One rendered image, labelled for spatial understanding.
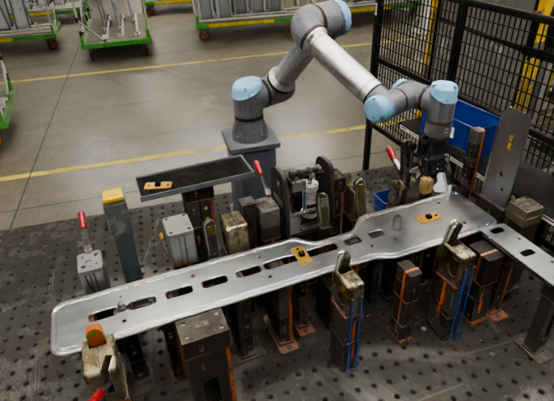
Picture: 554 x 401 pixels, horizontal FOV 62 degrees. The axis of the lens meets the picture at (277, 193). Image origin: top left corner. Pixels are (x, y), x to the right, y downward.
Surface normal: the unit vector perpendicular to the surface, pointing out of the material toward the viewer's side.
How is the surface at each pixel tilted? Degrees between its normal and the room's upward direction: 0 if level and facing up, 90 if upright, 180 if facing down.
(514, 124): 90
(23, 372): 0
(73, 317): 0
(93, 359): 0
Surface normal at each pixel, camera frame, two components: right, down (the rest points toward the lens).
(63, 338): -0.03, -0.84
